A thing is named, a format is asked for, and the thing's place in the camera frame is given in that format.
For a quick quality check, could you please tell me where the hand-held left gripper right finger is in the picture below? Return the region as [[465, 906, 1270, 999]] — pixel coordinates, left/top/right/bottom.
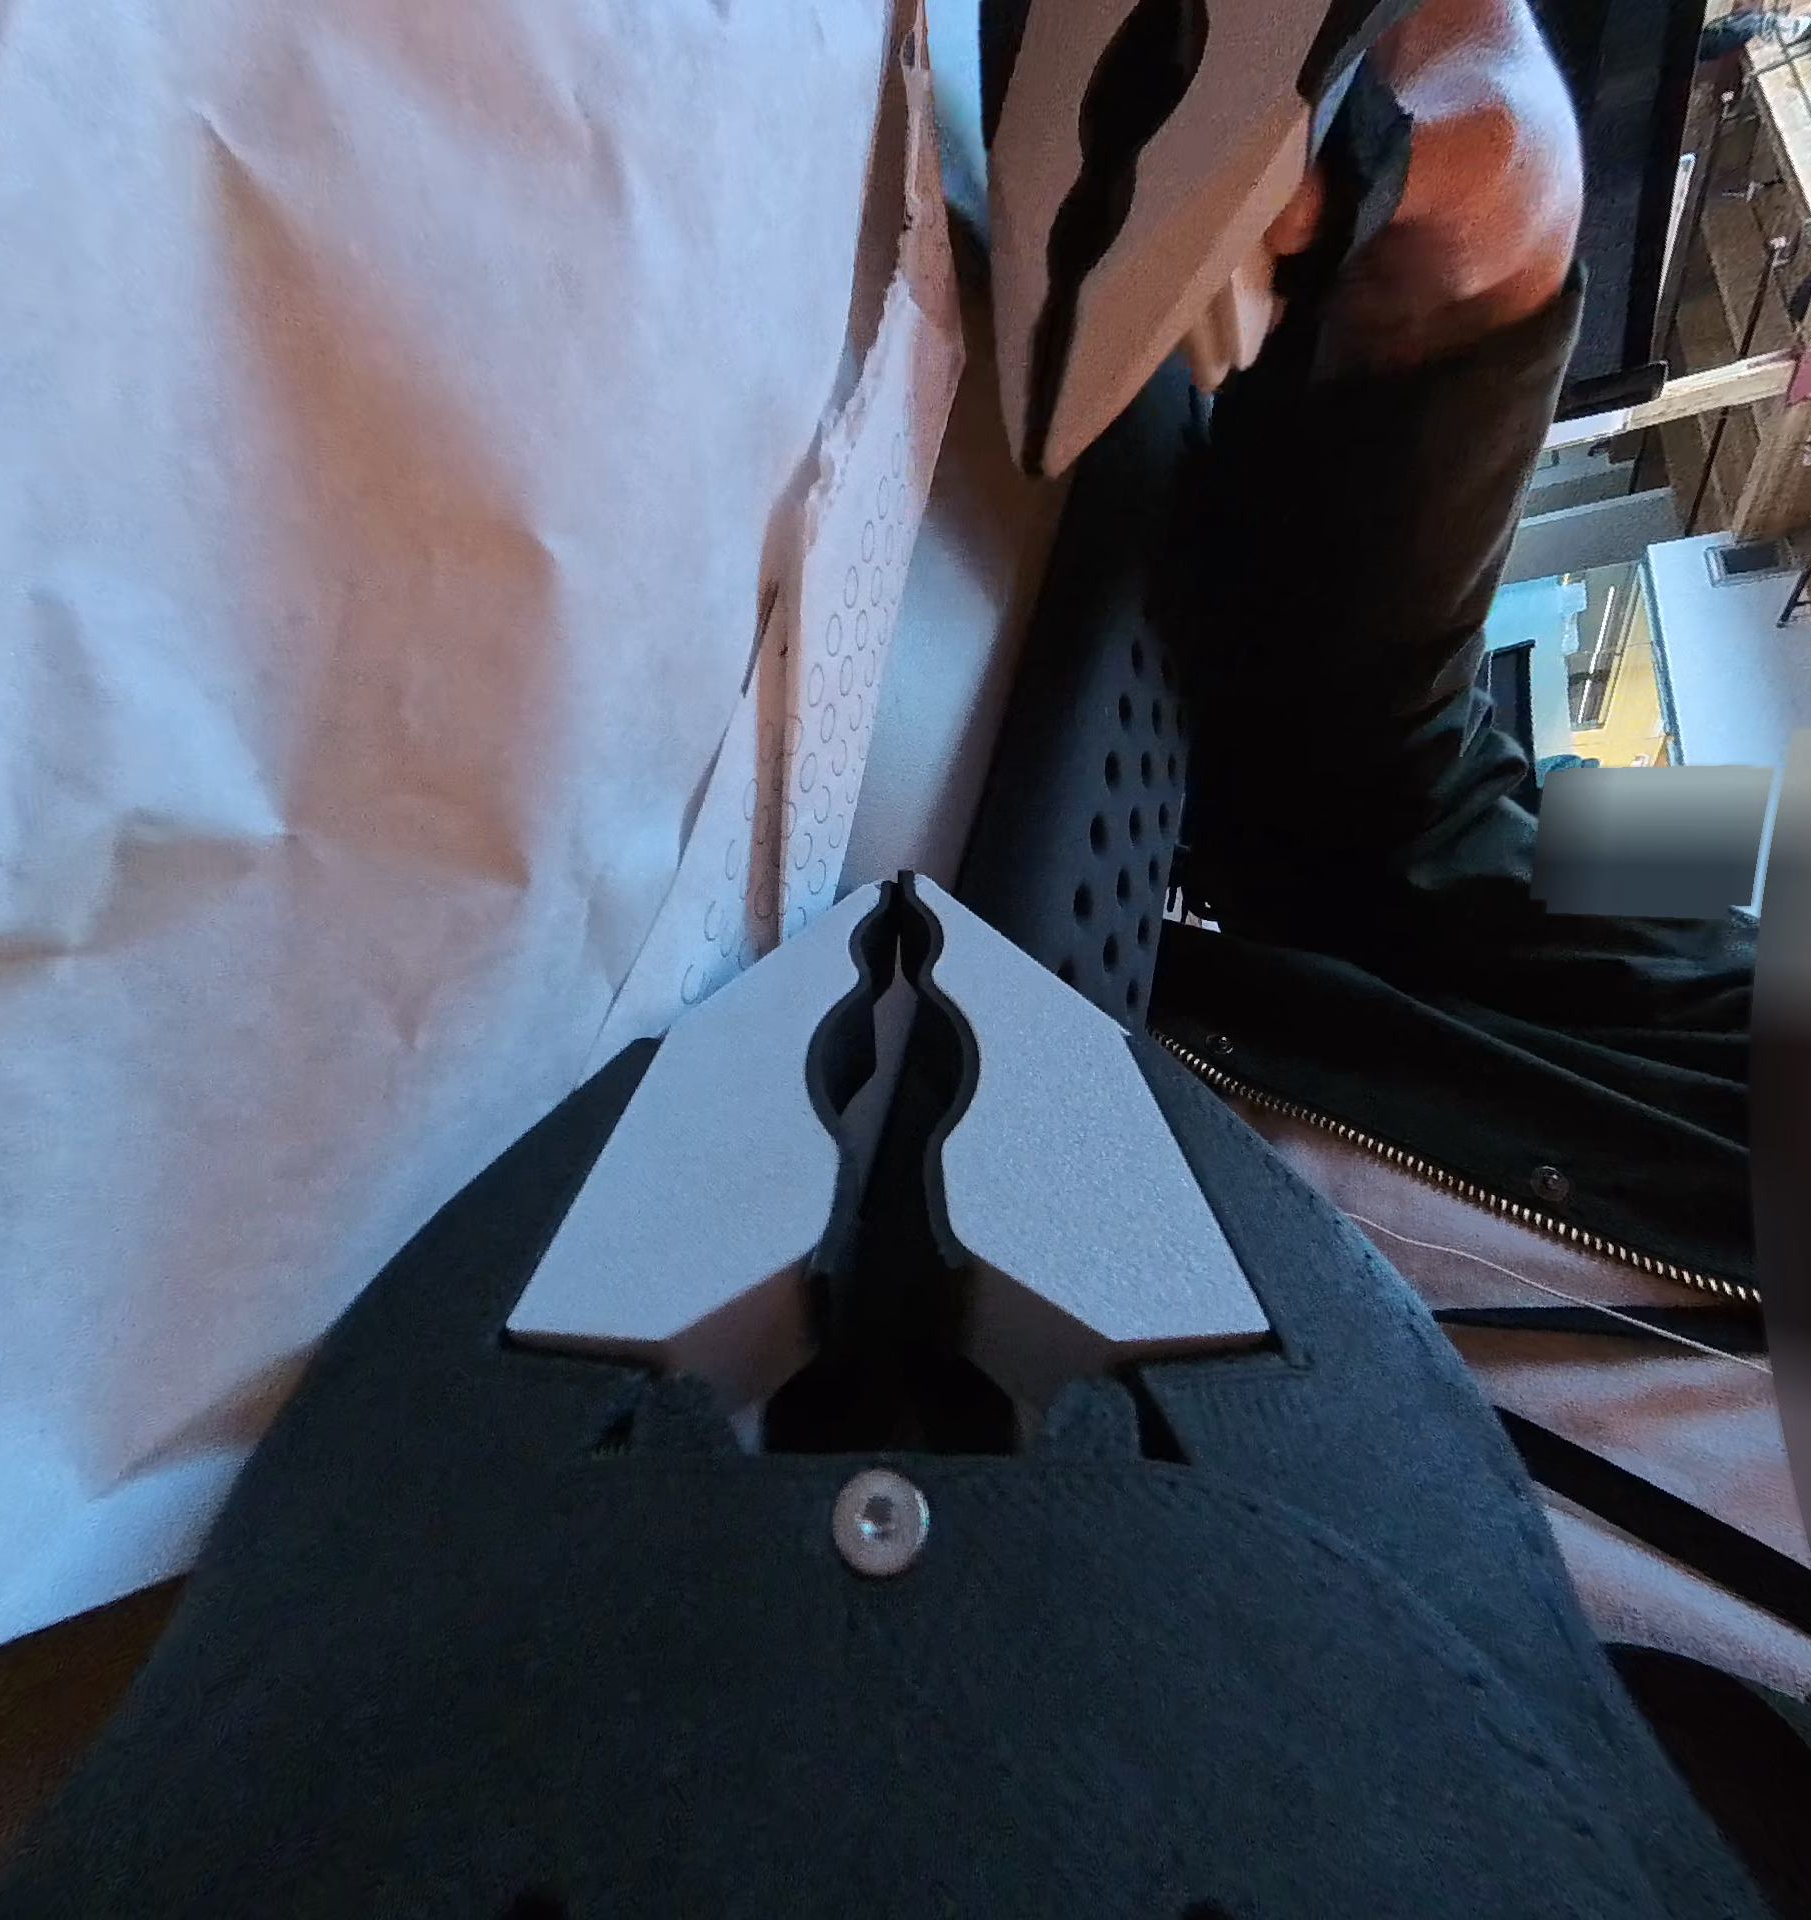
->
[[902, 871, 1274, 1458]]

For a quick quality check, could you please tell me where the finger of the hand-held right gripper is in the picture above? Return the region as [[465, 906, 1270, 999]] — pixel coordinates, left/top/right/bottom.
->
[[988, 0, 1136, 469], [1022, 0, 1352, 482]]

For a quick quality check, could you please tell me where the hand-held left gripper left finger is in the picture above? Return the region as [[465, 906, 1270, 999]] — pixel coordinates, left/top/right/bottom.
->
[[505, 871, 908, 1458]]

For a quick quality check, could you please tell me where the large white paper bag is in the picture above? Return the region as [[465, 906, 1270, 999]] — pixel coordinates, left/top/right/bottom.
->
[[0, 0, 1000, 1668]]

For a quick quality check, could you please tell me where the person's right hand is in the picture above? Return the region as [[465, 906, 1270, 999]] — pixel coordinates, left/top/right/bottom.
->
[[1300, 0, 1592, 328]]

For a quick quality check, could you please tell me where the person's dark zip jacket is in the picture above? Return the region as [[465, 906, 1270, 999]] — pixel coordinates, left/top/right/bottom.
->
[[1146, 720, 1766, 1307]]

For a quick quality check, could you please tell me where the black perforated chair armrest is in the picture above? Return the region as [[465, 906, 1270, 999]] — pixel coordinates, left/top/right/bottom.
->
[[958, 382, 1226, 1038]]

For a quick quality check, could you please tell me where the person's light grey clothing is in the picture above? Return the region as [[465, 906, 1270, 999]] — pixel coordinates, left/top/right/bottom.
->
[[1250, 1109, 1811, 1703]]

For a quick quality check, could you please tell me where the thin white cord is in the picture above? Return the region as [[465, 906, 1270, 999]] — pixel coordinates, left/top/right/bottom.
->
[[1340, 1206, 1778, 1379]]

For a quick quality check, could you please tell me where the black lanyard strap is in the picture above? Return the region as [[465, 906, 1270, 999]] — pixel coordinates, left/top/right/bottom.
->
[[1430, 1302, 1811, 1639]]

